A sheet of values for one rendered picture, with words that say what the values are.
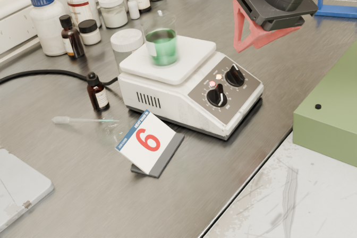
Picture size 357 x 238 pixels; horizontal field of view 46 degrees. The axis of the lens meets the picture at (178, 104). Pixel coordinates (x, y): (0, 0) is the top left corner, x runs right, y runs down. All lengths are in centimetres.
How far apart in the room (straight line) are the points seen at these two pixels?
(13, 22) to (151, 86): 44
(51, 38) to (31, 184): 39
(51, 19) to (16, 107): 20
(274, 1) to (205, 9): 49
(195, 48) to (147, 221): 29
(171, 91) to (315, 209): 26
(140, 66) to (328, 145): 30
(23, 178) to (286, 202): 37
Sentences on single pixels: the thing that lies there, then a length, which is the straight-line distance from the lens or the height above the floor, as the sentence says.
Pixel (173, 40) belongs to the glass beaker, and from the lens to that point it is 63.
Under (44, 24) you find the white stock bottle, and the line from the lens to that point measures 93.
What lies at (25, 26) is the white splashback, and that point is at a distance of 102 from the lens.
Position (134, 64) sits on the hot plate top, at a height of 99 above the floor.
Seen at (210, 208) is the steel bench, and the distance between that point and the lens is 55.
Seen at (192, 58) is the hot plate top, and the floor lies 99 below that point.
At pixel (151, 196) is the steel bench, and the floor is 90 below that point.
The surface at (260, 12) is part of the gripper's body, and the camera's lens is 53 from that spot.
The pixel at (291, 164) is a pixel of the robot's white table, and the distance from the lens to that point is 59.
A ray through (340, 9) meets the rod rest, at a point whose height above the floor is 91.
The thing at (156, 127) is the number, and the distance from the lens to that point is 64.
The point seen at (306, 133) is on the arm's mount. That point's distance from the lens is 60.
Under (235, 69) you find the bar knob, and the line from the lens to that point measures 66.
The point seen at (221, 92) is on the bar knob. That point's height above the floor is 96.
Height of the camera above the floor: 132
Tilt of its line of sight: 37 degrees down
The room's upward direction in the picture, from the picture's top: 10 degrees counter-clockwise
